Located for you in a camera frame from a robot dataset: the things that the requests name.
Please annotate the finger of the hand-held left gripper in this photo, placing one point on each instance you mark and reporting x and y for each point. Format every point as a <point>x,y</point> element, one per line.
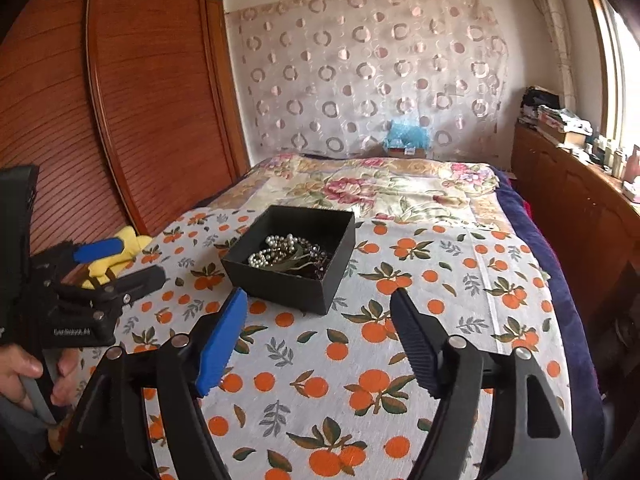
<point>142,280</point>
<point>100,249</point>

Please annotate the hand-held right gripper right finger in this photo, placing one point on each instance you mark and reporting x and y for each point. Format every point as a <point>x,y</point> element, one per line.
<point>417,345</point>

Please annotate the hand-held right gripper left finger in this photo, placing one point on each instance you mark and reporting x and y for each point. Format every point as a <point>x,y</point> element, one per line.
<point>220,345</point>

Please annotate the black square box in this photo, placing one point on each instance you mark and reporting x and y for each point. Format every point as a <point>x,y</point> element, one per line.
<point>280,287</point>

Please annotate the pale green jade bangle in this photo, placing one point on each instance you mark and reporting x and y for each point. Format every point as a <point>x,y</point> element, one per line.
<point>290,260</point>

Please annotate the person's left hand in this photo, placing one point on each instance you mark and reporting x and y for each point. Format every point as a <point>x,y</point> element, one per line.
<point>20,367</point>

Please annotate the yellow plush toy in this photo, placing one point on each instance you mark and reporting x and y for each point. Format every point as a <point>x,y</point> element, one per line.
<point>127,242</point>

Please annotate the orange fruit print cloth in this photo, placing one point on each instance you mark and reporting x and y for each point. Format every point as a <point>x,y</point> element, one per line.
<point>325,370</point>

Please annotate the person's dark clothing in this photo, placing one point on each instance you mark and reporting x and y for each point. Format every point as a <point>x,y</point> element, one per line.
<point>20,445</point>

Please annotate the dark purple blanket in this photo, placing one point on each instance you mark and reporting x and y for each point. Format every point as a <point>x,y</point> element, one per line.
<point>565,280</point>

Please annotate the blue fluffy toy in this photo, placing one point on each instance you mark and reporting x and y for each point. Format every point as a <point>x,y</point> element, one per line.
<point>406,135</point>

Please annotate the brown wooden cabinet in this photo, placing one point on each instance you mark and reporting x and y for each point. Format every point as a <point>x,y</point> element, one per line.
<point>575,200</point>

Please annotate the row of small bottles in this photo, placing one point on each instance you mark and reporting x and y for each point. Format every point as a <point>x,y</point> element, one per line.
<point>615,157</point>

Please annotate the circle pattern sheer curtain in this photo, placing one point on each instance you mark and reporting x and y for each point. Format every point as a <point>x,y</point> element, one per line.
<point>360,70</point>

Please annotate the white checked curtain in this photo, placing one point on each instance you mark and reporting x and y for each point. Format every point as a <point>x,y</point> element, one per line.
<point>555,25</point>

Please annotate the window with wooden frame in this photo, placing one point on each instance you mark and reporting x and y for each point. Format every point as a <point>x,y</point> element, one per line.
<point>612,60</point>

